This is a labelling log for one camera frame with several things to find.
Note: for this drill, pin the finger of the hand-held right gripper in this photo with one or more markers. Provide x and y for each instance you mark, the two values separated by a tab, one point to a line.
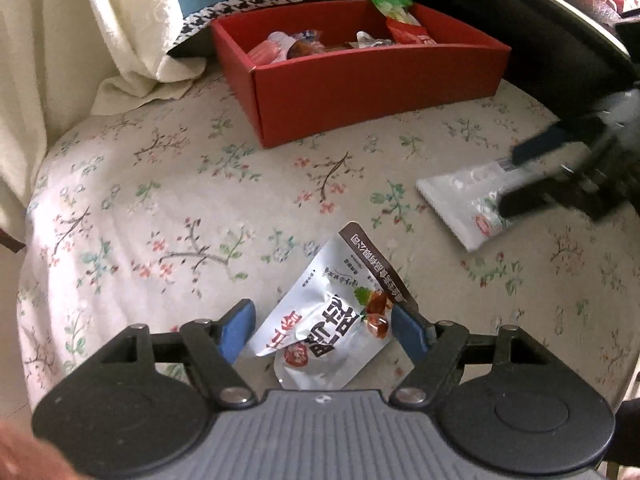
525	200
540	141

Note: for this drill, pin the dark coffee table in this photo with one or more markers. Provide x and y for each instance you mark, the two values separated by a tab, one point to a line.
525	35

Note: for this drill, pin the white brown snack packet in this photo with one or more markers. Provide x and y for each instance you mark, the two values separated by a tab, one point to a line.
325	320

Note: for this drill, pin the red side cabinet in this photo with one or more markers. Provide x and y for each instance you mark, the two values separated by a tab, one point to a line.
10	240

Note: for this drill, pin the floral cloth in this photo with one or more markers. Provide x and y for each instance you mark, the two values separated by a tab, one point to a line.
150	185

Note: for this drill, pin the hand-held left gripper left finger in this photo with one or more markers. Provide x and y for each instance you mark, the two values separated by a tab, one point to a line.
235	330

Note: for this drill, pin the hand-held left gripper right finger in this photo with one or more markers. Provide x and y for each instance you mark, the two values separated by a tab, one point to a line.
410	335

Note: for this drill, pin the red cardboard box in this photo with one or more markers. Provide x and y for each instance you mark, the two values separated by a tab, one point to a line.
375	85

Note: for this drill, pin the clear sausage snack packet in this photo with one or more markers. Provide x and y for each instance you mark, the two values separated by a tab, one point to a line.
270	50

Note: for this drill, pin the plain white snack packet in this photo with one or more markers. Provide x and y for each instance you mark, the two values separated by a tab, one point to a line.
465	195

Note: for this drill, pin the white red striped snack packet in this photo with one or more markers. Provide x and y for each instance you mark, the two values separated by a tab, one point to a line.
410	32

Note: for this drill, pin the white towel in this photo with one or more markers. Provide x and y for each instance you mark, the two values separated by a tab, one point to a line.
100	35

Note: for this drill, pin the orange snack packet blue label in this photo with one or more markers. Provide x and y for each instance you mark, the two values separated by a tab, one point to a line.
305	46

